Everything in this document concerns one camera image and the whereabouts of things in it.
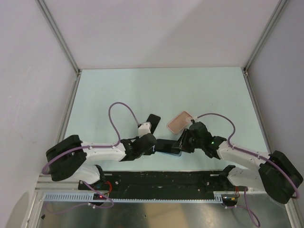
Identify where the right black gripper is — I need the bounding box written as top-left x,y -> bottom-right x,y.
172,129 -> 203,153

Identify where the light blue phone case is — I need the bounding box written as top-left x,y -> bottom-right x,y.
164,152 -> 182,157

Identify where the blue smartphone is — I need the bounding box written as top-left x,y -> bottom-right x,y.
153,139 -> 180,153

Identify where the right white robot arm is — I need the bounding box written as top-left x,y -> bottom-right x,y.
172,122 -> 304,204

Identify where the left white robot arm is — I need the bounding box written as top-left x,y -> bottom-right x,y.
42,133 -> 157,190

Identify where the pink phone case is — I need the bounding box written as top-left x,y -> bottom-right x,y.
167,111 -> 193,134

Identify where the black white-edged smartphone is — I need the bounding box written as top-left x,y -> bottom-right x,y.
146,114 -> 161,134

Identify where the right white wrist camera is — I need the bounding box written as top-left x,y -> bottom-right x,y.
188,117 -> 199,124

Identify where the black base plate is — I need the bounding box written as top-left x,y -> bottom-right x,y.
91,171 -> 235,199

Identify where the white slotted cable duct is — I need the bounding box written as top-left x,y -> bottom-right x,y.
43,191 -> 223,203

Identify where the left aluminium frame post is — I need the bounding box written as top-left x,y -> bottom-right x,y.
35,0 -> 81,76

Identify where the aluminium frame post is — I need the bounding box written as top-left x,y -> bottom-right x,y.
35,0 -> 81,76
243,0 -> 290,76

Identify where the right aluminium frame post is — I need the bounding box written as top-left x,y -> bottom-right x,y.
243,0 -> 290,76

